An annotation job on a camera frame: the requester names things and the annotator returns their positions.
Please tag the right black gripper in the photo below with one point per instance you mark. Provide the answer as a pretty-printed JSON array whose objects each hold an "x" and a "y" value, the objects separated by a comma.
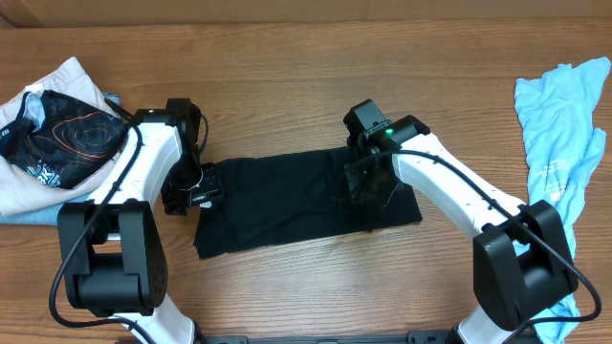
[{"x": 359, "y": 194}]

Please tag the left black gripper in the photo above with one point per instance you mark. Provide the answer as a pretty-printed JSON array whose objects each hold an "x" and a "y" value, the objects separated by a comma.
[{"x": 211, "y": 190}]

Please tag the black t-shirt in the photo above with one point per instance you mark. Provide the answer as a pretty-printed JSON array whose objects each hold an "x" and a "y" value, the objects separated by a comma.
[{"x": 291, "y": 198}]

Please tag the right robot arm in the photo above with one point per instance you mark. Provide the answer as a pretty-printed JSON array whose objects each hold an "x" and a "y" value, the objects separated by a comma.
[{"x": 522, "y": 264}]

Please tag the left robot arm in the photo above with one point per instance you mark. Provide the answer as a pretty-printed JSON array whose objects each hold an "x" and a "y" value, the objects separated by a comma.
[{"x": 114, "y": 269}]

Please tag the black patterned folded shirt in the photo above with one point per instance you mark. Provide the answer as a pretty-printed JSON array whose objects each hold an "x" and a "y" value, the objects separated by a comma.
[{"x": 61, "y": 140}]

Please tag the blue denim jeans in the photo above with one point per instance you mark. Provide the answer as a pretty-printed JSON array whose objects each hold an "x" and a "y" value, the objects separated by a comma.
[{"x": 46, "y": 216}]

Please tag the beige folded garment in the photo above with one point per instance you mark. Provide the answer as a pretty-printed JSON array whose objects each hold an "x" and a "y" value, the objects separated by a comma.
[{"x": 21, "y": 192}]

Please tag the light blue t-shirt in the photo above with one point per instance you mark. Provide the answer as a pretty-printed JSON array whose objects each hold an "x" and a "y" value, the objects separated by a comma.
[{"x": 562, "y": 146}]

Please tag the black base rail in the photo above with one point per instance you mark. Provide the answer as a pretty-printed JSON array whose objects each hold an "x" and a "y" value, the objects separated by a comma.
[{"x": 325, "y": 339}]

